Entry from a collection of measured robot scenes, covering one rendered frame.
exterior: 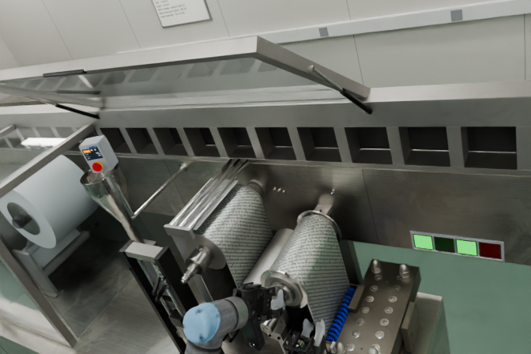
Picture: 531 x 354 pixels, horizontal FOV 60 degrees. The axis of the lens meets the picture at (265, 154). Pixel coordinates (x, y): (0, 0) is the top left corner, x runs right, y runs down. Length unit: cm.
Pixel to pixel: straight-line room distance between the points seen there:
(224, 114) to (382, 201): 56
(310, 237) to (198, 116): 55
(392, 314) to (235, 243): 51
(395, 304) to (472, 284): 146
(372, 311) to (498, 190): 52
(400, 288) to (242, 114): 73
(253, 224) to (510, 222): 73
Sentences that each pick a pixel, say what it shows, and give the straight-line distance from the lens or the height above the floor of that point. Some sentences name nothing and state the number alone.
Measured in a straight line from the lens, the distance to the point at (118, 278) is 218.
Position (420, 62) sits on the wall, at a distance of 377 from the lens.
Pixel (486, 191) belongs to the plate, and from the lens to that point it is 131.
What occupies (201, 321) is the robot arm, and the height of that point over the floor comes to 148.
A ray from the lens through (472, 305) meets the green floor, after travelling 285.
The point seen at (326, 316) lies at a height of 108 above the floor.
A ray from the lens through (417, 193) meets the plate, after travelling 136.
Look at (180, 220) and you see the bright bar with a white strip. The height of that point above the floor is 144.
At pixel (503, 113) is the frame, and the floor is 161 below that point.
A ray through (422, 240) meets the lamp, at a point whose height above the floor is 119.
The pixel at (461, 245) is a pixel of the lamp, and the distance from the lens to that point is 145.
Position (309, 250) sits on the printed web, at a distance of 135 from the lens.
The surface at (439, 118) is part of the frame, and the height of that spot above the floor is 160.
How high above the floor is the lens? 219
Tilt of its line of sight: 29 degrees down
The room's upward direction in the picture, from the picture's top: 19 degrees counter-clockwise
